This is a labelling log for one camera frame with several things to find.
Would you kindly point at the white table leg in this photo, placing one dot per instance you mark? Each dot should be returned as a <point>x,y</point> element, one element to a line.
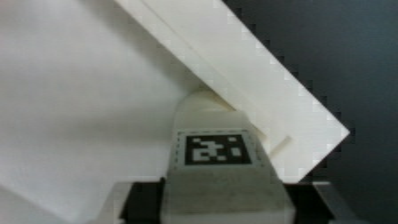
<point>223,187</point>

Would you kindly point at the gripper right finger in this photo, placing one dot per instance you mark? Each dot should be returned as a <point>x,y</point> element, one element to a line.
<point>321,205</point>

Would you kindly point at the white square table top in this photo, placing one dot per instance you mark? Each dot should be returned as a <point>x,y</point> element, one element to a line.
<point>104,60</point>

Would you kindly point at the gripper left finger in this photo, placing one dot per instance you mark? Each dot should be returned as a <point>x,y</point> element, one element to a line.
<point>133,203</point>

